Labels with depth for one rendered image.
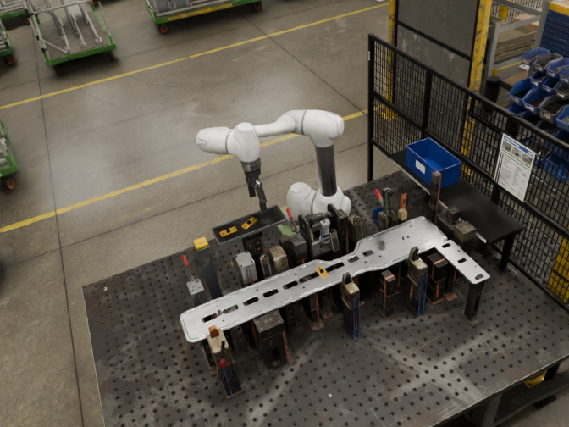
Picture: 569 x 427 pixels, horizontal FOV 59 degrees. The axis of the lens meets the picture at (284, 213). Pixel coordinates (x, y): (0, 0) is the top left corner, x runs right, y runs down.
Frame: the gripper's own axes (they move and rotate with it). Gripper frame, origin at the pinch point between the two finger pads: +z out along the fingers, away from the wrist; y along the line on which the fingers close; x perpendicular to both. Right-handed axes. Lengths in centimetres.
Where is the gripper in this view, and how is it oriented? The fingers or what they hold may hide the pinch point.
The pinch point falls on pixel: (257, 202)
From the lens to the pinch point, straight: 236.7
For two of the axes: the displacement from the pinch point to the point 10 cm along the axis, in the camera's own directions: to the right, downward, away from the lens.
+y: 4.3, 5.5, -7.2
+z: 1.1, 7.6, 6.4
